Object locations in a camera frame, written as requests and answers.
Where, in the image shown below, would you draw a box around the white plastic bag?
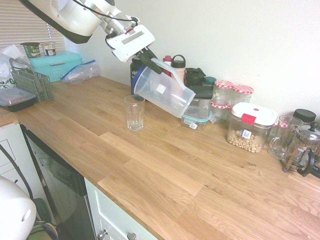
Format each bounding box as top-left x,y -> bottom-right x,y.
0,44 -> 31,91

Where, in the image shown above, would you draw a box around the grey plastic cutlery basket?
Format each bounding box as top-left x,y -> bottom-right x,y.
9,57 -> 55,104

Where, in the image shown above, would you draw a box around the clear glass mug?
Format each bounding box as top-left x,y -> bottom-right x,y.
267,114 -> 305,161

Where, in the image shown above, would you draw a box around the teal metal bread box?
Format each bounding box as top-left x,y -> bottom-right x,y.
28,49 -> 84,84

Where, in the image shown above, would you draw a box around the black dishwasher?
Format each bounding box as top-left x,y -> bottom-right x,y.
19,123 -> 97,240

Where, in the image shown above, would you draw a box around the cereal container white red lid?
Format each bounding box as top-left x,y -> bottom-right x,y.
226,101 -> 279,154

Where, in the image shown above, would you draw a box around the white window blind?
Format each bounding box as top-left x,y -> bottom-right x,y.
0,0 -> 66,51

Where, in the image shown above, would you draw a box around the small jar with green lid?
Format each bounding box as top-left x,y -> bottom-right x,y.
202,76 -> 218,87

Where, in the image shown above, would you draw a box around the white panelled side unit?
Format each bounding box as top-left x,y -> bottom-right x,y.
0,121 -> 55,219

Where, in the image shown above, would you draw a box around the coloured cable bundle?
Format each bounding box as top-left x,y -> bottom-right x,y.
31,219 -> 60,240

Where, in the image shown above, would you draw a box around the clear zip bag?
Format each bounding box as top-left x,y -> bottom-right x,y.
59,59 -> 102,86

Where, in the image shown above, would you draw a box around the jar with red checkered lid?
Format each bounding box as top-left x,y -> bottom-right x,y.
212,79 -> 235,105
231,84 -> 252,106

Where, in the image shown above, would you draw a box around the glass french press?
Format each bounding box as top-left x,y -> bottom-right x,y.
282,121 -> 320,177

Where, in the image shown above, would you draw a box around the brown and white cup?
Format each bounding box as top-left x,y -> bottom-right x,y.
40,41 -> 57,57

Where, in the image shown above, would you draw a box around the dark green shaker bottle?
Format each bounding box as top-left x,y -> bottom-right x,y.
184,67 -> 207,87

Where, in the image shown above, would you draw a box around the black takeout container clear lid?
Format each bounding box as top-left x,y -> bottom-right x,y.
0,88 -> 38,113

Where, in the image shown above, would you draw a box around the jar with black lid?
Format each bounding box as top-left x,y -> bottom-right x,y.
292,108 -> 317,126

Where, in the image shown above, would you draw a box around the clear drinking glass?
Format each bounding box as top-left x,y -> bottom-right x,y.
123,94 -> 146,132

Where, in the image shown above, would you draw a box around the green oatmeal cup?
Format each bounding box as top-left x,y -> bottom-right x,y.
20,41 -> 41,59

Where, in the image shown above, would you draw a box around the pink water bottle black cap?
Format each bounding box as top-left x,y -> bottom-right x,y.
170,54 -> 187,81

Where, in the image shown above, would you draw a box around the glass container with teal lid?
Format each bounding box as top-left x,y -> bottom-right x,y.
180,105 -> 217,131

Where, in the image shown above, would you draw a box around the glass container with dark lid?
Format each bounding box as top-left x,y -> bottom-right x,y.
187,85 -> 215,111

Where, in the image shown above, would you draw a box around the clear pitcher with blue lid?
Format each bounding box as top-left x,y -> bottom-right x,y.
130,57 -> 197,119

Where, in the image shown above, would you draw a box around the black tub with label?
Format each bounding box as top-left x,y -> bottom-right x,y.
129,57 -> 146,88

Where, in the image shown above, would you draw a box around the white cabinet door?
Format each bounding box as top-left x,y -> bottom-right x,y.
84,177 -> 161,240

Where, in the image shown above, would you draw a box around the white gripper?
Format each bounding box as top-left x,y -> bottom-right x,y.
108,24 -> 164,75

